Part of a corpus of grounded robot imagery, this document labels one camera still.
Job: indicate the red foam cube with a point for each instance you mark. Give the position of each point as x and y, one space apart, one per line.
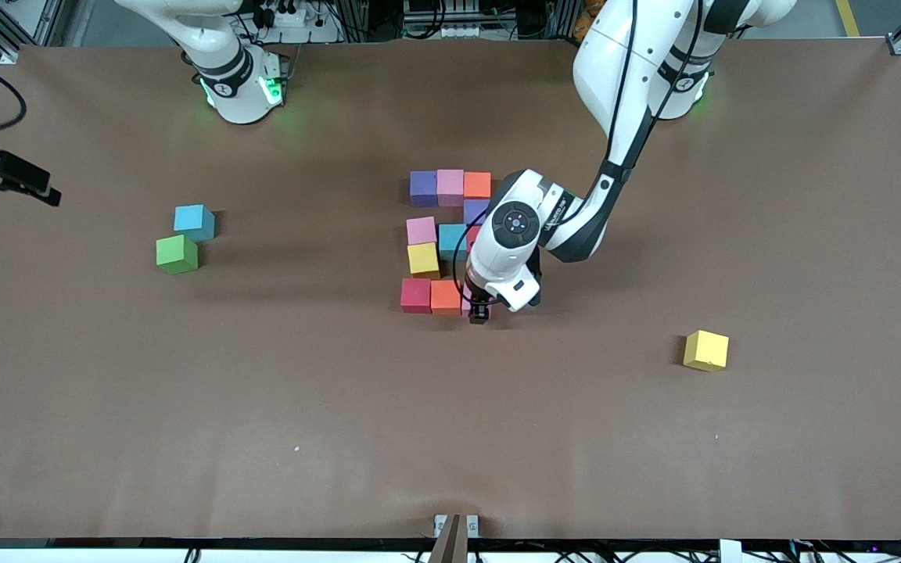
415 295
472 236

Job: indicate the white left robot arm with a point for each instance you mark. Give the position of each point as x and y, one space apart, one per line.
622 70

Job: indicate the pink foam cube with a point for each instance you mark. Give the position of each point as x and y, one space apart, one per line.
421 231
466 301
450 186

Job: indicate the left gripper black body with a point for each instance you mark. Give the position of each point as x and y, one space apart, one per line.
479 308

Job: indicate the purple foam cube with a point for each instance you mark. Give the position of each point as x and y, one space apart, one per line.
423 188
474 211

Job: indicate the light blue foam cube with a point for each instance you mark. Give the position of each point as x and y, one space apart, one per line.
450 241
192 219

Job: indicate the white power strip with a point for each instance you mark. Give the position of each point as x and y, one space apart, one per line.
458 31
317 35

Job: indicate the orange foam cube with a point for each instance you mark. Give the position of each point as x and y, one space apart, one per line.
445 297
477 184

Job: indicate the yellow foam cube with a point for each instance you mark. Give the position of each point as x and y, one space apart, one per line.
706 350
422 259

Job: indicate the table cover sheet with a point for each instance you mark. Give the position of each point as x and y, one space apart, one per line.
450 430

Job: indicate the small metal edge bracket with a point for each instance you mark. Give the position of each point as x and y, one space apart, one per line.
440 522

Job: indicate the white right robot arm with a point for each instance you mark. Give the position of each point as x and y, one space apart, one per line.
224 70

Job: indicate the green foam cube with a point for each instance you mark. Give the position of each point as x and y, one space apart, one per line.
177 254

